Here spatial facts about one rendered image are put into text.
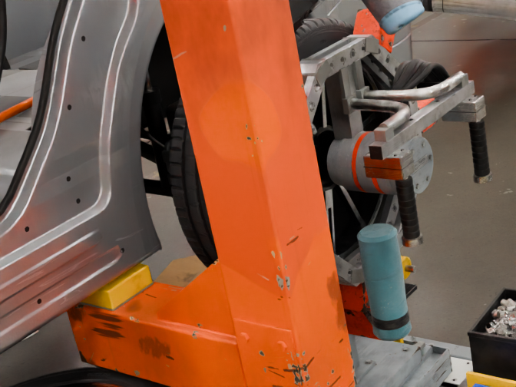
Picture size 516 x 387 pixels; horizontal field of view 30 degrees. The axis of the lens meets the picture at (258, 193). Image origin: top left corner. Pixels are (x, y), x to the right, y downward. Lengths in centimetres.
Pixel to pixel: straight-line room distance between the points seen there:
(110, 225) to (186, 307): 27
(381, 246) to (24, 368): 177
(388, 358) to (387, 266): 56
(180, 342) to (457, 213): 214
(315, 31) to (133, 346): 81
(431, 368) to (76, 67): 127
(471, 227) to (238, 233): 218
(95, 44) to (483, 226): 214
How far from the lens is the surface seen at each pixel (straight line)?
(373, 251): 212
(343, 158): 218
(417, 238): 202
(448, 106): 217
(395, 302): 218
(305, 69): 208
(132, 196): 217
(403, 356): 265
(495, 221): 389
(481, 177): 229
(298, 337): 181
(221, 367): 199
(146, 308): 215
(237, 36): 161
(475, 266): 356
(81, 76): 208
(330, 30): 226
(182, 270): 388
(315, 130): 225
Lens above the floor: 162
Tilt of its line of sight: 21 degrees down
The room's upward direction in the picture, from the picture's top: 12 degrees counter-clockwise
